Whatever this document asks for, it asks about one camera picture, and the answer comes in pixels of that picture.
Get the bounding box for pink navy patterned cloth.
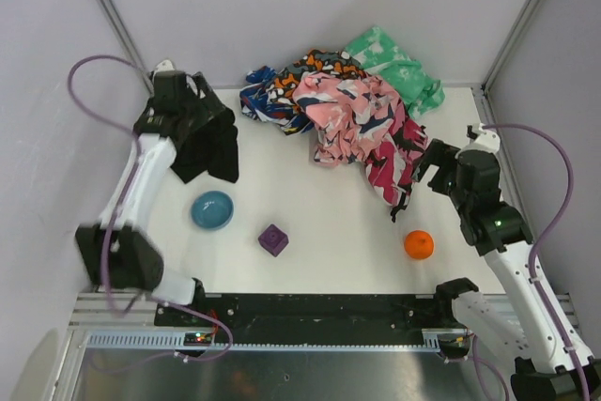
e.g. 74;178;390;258
292;72;405;166

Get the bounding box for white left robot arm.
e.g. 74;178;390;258
101;117;465;301

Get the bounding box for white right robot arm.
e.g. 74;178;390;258
413;140;600;400

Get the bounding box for blue patterned cloth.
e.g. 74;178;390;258
239;66;314;135

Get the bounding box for black orange patterned cloth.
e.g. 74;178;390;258
266;49;367;104

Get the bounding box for green white tie-dye cloth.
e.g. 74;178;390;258
345;26;445;119

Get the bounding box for pink camouflage trousers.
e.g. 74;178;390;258
365;105;428;223

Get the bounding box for orange fruit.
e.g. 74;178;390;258
404;230;435;260

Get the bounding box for blue bowl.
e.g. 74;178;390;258
190;191;234;231

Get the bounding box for purple cube block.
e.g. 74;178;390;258
258;224;289;257

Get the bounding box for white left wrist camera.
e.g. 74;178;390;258
153;58;177;74

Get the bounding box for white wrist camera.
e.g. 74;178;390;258
153;58;177;74
461;123;501;154

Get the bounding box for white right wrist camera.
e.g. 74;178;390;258
461;123;501;154

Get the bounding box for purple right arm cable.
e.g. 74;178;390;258
471;122;593;401

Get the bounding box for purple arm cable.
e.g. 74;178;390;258
68;54;154;317
471;122;593;401

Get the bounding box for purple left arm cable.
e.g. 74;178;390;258
68;54;154;317

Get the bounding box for slotted cable duct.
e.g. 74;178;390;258
85;329;470;352

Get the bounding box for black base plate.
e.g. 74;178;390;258
154;292;492;346

